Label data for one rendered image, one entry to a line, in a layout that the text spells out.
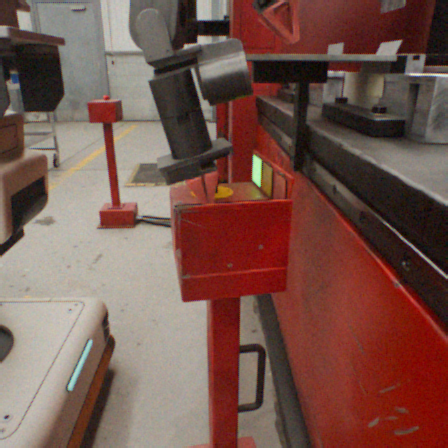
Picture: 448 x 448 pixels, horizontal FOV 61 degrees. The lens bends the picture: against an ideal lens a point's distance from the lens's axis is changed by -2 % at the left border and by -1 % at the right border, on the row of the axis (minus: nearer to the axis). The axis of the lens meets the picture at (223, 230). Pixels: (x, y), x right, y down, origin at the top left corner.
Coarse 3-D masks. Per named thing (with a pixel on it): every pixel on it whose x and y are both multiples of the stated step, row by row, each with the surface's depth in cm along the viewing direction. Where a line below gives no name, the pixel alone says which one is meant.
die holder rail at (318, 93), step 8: (328, 72) 103; (336, 72) 104; (344, 72) 103; (328, 80) 105; (336, 80) 105; (312, 88) 117; (320, 88) 109; (328, 88) 106; (336, 88) 106; (312, 96) 117; (320, 96) 109; (328, 96) 107; (336, 96) 107; (320, 104) 108
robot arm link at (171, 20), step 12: (132, 0) 44; (144, 0) 43; (156, 0) 43; (168, 0) 43; (180, 0) 44; (132, 12) 44; (168, 12) 44; (180, 12) 48; (132, 24) 44; (168, 24) 44; (180, 24) 48; (132, 36) 45; (180, 36) 47; (180, 48) 49
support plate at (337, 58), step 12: (252, 60) 70; (264, 60) 70; (276, 60) 70; (288, 60) 70; (300, 60) 70; (312, 60) 66; (324, 60) 66; (336, 60) 66; (348, 60) 66; (360, 60) 66; (372, 60) 66; (384, 60) 66
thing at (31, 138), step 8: (8, 88) 310; (16, 88) 323; (24, 136) 397; (32, 136) 398; (40, 136) 398; (48, 136) 385; (56, 136) 404; (32, 144) 351; (56, 144) 405; (56, 152) 406; (56, 160) 404
